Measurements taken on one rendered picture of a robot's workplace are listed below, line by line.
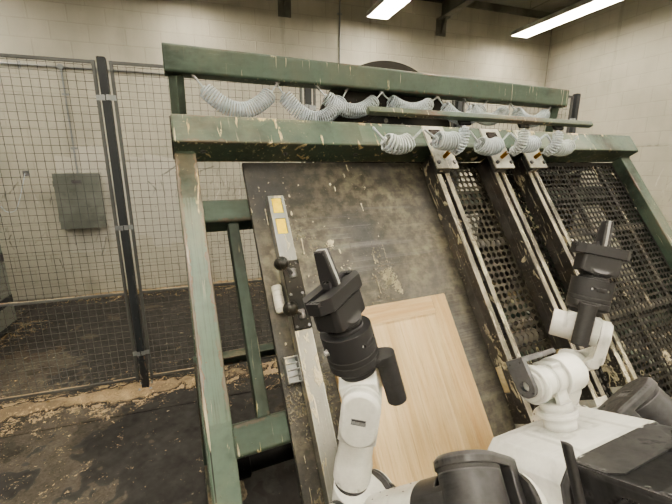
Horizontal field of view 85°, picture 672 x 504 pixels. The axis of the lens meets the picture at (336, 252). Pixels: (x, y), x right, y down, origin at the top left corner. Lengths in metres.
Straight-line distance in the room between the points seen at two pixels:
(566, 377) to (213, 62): 1.48
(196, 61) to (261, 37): 4.34
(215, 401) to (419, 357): 0.59
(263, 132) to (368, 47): 5.23
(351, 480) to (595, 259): 0.71
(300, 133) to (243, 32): 4.73
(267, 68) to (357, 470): 1.43
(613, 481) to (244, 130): 1.12
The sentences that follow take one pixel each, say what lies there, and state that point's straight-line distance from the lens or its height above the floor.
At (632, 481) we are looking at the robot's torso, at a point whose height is 1.40.
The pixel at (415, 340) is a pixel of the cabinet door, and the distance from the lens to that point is 1.19.
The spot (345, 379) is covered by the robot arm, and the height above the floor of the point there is 1.43.
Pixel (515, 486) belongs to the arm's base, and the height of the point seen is 1.33.
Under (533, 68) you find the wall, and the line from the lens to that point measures 8.11.
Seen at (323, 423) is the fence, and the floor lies 1.14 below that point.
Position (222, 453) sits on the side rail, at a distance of 0.97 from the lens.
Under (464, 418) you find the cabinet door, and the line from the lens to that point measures 1.25.
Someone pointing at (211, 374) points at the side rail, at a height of 1.29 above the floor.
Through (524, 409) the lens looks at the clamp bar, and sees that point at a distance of 1.33.
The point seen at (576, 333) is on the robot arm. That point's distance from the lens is 1.00.
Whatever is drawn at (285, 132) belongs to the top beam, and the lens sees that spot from 1.24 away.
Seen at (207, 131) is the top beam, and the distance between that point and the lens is 1.19.
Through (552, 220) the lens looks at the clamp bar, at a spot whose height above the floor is 1.55.
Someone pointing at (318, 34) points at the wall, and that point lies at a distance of 6.15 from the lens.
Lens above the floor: 1.77
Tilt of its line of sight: 14 degrees down
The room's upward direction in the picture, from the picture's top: straight up
